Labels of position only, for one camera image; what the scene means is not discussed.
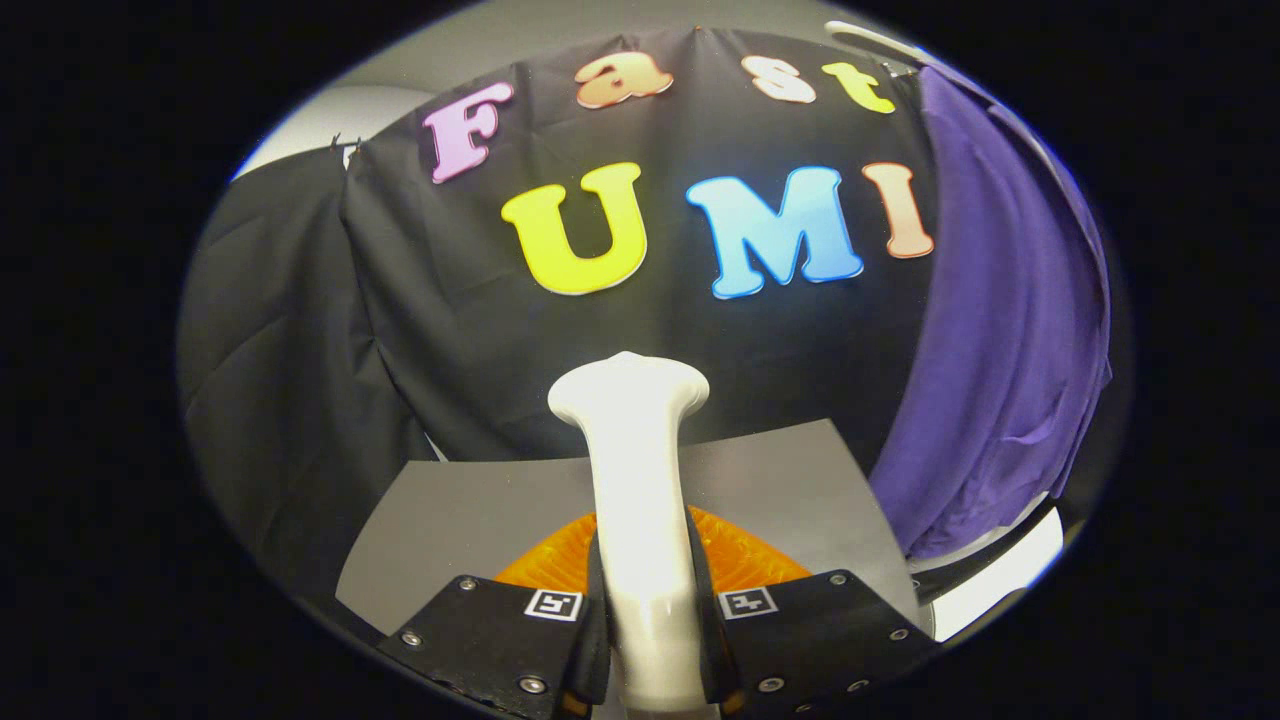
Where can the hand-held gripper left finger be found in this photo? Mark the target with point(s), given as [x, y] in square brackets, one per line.
[490, 640]

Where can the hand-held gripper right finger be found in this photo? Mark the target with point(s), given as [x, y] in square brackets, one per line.
[810, 640]

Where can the white garment steamer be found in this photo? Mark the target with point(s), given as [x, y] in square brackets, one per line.
[640, 500]

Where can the purple jacket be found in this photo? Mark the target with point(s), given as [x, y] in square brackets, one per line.
[1000, 330]

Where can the white clothes hanger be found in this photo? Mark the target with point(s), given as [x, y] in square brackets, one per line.
[880, 40]

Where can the grey cabinet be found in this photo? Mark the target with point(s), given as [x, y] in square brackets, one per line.
[470, 520]

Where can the white floor sheet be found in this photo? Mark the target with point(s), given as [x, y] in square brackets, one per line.
[1000, 580]

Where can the black backdrop cloth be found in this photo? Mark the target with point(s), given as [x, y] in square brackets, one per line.
[470, 330]

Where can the plain black curtain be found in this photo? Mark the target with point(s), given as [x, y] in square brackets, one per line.
[270, 370]

